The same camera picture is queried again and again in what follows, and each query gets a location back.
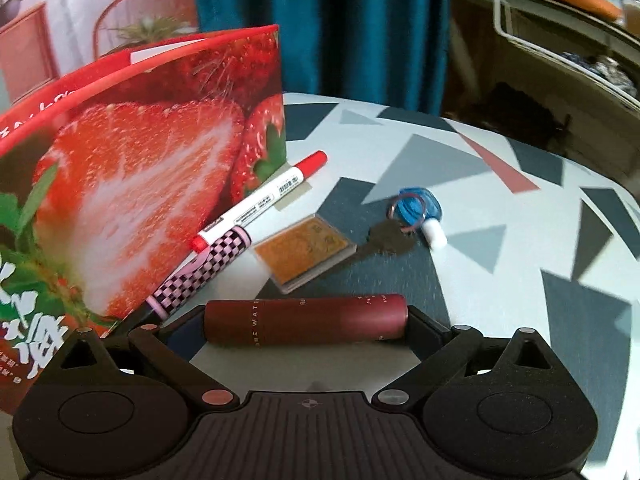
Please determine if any pink black checkered pen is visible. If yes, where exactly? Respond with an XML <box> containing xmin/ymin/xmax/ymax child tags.
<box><xmin>107</xmin><ymin>226</ymin><xmax>251</xmax><ymax>338</ymax></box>

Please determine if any blue round tag white cap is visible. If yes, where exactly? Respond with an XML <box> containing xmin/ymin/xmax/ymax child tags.
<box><xmin>397</xmin><ymin>186</ymin><xmax>447</xmax><ymax>249</ymax></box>

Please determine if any pink printed backdrop cloth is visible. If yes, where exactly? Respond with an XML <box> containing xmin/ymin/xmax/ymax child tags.
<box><xmin>0</xmin><ymin>0</ymin><xmax>201</xmax><ymax>111</ymax></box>

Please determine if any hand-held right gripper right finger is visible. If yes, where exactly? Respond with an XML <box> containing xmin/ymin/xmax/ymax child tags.
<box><xmin>372</xmin><ymin>305</ymin><xmax>563</xmax><ymax>416</ymax></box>

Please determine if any black trash bag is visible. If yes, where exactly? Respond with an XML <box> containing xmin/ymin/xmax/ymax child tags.
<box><xmin>470</xmin><ymin>82</ymin><xmax>571</xmax><ymax>146</ymax></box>

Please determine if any red capped white marker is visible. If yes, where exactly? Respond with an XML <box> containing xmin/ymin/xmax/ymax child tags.
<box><xmin>191</xmin><ymin>151</ymin><xmax>328</xmax><ymax>253</ymax></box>

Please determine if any key ring with black tag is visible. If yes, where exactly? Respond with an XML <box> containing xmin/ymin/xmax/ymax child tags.
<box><xmin>369</xmin><ymin>195</ymin><xmax>426</xmax><ymax>258</ymax></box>

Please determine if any white wire basket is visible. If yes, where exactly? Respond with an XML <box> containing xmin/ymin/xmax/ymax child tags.
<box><xmin>492</xmin><ymin>0</ymin><xmax>640</xmax><ymax>111</ymax></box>

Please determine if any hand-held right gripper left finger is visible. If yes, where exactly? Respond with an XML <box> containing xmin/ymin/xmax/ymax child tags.
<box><xmin>47</xmin><ymin>306</ymin><xmax>240</xmax><ymax>416</ymax></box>

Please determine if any glass top desk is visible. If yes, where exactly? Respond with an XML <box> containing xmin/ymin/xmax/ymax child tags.
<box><xmin>450</xmin><ymin>0</ymin><xmax>640</xmax><ymax>186</ymax></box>

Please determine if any maroon cosmetic tube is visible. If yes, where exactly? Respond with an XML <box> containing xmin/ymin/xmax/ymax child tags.
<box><xmin>204</xmin><ymin>293</ymin><xmax>410</xmax><ymax>347</ymax></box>

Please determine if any teal blue curtain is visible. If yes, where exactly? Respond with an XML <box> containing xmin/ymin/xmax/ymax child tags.
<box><xmin>190</xmin><ymin>0</ymin><xmax>453</xmax><ymax>116</ymax></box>

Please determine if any gold card in clear case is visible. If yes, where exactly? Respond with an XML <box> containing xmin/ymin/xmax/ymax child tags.
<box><xmin>254</xmin><ymin>214</ymin><xmax>357</xmax><ymax>295</ymax></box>

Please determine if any red strawberry print cardboard box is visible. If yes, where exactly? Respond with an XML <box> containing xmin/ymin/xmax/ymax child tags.
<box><xmin>0</xmin><ymin>24</ymin><xmax>288</xmax><ymax>416</ymax></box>

